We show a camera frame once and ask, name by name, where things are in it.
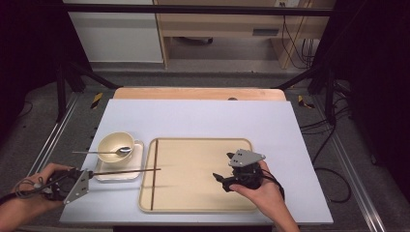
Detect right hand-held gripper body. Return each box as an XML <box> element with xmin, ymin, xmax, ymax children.
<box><xmin>225</xmin><ymin>148</ymin><xmax>267</xmax><ymax>191</ymax></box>

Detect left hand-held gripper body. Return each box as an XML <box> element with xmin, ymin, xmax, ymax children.
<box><xmin>46</xmin><ymin>168</ymin><xmax>92</xmax><ymax>206</ymax></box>

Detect large beige tray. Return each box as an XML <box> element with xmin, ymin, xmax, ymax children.
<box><xmin>137</xmin><ymin>137</ymin><xmax>263</xmax><ymax>215</ymax></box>

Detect cream bowl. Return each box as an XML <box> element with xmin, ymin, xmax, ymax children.
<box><xmin>97</xmin><ymin>131</ymin><xmax>135</xmax><ymax>164</ymax></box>

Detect metal spoon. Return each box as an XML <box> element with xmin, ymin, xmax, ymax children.
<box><xmin>72</xmin><ymin>146</ymin><xmax>133</xmax><ymax>157</ymax></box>

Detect small white rectangular plate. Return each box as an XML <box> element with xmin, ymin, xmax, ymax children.
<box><xmin>94</xmin><ymin>139</ymin><xmax>145</xmax><ymax>184</ymax></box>

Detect person's right hand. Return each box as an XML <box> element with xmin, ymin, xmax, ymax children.
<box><xmin>229</xmin><ymin>159</ymin><xmax>286</xmax><ymax>220</ymax></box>

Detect person's left hand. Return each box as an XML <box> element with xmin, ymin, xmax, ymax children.
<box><xmin>12</xmin><ymin>162</ymin><xmax>75</xmax><ymax>211</ymax></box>

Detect yellow black tape strip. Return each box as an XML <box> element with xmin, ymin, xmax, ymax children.
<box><xmin>90</xmin><ymin>92</ymin><xmax>104</xmax><ymax>110</ymax></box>
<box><xmin>297</xmin><ymin>94</ymin><xmax>316</xmax><ymax>110</ymax></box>

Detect wooden table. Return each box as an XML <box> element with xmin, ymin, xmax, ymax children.
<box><xmin>113</xmin><ymin>86</ymin><xmax>287</xmax><ymax>102</ymax></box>

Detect dark curtain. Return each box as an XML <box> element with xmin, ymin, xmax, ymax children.
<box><xmin>0</xmin><ymin>0</ymin><xmax>92</xmax><ymax>144</ymax></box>
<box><xmin>317</xmin><ymin>0</ymin><xmax>410</xmax><ymax>202</ymax></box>

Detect light wooden desk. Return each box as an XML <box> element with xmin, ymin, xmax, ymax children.
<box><xmin>153</xmin><ymin>0</ymin><xmax>337</xmax><ymax>71</ymax></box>

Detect white cabinet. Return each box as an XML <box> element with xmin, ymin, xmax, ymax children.
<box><xmin>62</xmin><ymin>0</ymin><xmax>164</xmax><ymax>64</ymax></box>

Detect black metal crossbar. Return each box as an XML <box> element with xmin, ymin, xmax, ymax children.
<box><xmin>62</xmin><ymin>3</ymin><xmax>335</xmax><ymax>17</ymax></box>

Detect right hand-held gripper cable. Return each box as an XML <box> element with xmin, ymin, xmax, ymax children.
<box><xmin>260</xmin><ymin>168</ymin><xmax>286</xmax><ymax>201</ymax></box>

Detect hand-held gripper cable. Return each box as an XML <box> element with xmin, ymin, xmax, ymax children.
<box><xmin>260</xmin><ymin>168</ymin><xmax>286</xmax><ymax>201</ymax></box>
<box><xmin>0</xmin><ymin>175</ymin><xmax>72</xmax><ymax>206</ymax></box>

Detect aluminium floor rail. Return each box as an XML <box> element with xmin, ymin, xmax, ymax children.
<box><xmin>0</xmin><ymin>93</ymin><xmax>80</xmax><ymax>232</ymax></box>
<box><xmin>313</xmin><ymin>96</ymin><xmax>387</xmax><ymax>232</ymax></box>

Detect left hand-held gripper cable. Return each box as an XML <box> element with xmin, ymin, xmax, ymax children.
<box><xmin>0</xmin><ymin>175</ymin><xmax>72</xmax><ymax>206</ymax></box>

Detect black floor cables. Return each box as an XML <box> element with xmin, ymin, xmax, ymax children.
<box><xmin>299</xmin><ymin>80</ymin><xmax>353</xmax><ymax>205</ymax></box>

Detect black metal frame leg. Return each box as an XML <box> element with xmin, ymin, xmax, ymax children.
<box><xmin>275</xmin><ymin>64</ymin><xmax>338</xmax><ymax>127</ymax></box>
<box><xmin>55</xmin><ymin>61</ymin><xmax>121</xmax><ymax>124</ymax></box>

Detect black cables under desk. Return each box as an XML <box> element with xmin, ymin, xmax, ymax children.
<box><xmin>279</xmin><ymin>1</ymin><xmax>316</xmax><ymax>71</ymax></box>

